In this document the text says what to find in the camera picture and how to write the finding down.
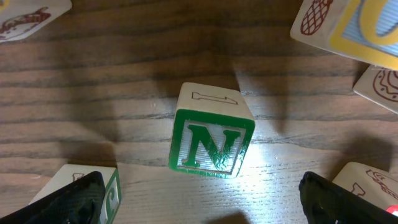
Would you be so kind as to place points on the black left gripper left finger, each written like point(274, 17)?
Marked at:
point(79, 202)

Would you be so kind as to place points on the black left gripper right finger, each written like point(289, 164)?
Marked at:
point(325, 202)

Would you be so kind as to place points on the green N wooden block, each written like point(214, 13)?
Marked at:
point(213, 128)

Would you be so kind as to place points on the red E wooden block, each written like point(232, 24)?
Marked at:
point(72, 172)

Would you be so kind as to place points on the red U wooden block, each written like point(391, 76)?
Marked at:
point(364, 30)

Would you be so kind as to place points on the red A wooden block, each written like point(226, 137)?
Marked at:
point(376, 186)

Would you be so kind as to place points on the yellow wooden block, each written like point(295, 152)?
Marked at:
point(379, 85)
point(21, 18)

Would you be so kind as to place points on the yellow wooden block left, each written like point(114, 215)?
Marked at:
point(21, 18)

